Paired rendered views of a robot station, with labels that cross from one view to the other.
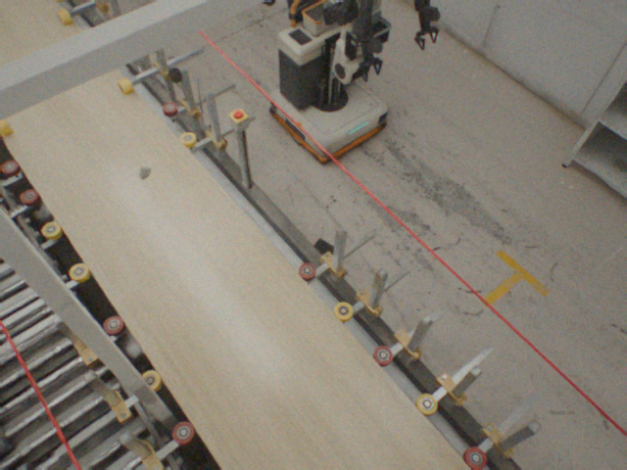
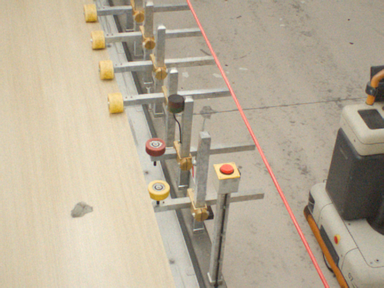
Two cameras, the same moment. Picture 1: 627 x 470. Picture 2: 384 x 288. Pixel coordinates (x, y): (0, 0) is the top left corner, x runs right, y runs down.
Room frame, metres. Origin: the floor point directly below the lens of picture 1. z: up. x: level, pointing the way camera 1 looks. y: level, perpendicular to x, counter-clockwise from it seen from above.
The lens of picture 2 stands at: (0.05, -0.29, 2.76)
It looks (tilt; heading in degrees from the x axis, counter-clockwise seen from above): 38 degrees down; 24
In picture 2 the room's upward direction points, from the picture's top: 5 degrees clockwise
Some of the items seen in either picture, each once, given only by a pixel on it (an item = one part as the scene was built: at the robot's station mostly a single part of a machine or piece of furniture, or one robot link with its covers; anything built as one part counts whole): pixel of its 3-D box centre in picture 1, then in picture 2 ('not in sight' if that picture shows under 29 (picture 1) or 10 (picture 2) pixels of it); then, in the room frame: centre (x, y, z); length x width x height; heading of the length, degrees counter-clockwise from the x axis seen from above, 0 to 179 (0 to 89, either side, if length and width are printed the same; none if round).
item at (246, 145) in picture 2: (202, 100); (203, 151); (2.21, 0.66, 0.84); 0.43 x 0.03 x 0.04; 131
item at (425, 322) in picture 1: (414, 342); not in sight; (0.81, -0.45, 0.89); 0.04 x 0.04 x 0.48; 41
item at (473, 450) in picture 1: (471, 460); not in sight; (0.37, -0.64, 0.85); 0.08 x 0.08 x 0.11
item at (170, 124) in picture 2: (168, 82); (171, 116); (2.31, 0.87, 0.87); 0.04 x 0.04 x 0.48; 41
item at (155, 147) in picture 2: (171, 114); (155, 154); (2.08, 0.81, 0.85); 0.08 x 0.08 x 0.11
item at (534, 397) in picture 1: (502, 429); not in sight; (0.50, -0.79, 0.81); 0.43 x 0.03 x 0.04; 131
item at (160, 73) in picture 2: not in sight; (158, 66); (2.52, 1.05, 0.95); 0.14 x 0.06 x 0.05; 41
